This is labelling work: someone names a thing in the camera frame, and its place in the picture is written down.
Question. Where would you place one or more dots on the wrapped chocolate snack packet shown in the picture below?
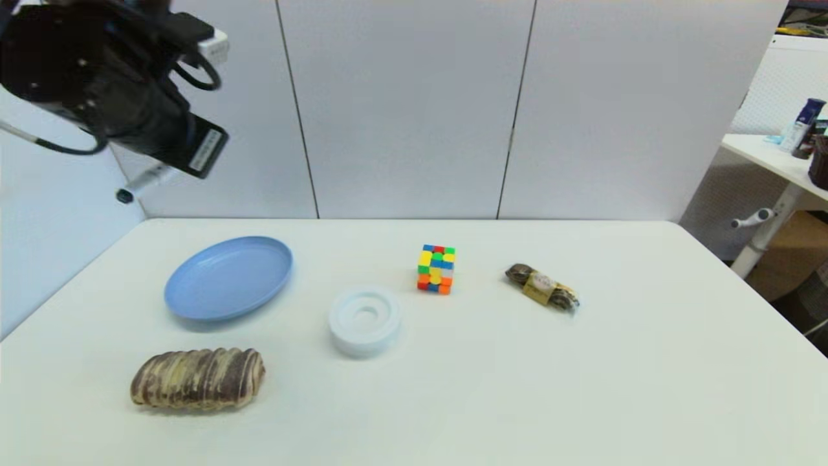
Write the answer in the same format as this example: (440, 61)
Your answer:
(542, 287)

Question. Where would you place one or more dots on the brown striped bread loaf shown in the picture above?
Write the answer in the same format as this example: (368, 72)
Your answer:
(197, 378)

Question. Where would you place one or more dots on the white side desk top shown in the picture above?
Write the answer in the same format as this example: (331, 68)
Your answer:
(770, 158)

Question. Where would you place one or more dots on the dark brown basket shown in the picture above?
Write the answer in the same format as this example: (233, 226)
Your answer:
(820, 162)

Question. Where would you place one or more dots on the blue oval plate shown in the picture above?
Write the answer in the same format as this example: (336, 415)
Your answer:
(226, 278)

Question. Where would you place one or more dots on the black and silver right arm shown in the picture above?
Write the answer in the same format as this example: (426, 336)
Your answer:
(52, 58)

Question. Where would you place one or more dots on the multicoloured puzzle cube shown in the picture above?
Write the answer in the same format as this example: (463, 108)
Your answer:
(436, 268)

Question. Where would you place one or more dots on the dark bin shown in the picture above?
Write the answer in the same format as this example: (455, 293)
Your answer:
(808, 310)

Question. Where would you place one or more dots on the white desk leg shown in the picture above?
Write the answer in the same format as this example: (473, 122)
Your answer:
(763, 236)

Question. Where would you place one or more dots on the white bottle with blue cap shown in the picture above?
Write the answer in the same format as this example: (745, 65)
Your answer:
(802, 123)

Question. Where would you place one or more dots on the brown cardboard box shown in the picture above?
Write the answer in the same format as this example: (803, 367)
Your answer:
(795, 252)

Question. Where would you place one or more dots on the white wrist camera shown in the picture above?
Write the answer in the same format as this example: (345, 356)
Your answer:
(215, 46)

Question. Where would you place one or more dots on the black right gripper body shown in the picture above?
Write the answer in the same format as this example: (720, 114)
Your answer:
(168, 129)

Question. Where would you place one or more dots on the white marker with black cap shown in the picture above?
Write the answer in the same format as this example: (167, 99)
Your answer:
(145, 182)

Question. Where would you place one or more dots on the white round holder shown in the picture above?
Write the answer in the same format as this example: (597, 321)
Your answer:
(365, 323)

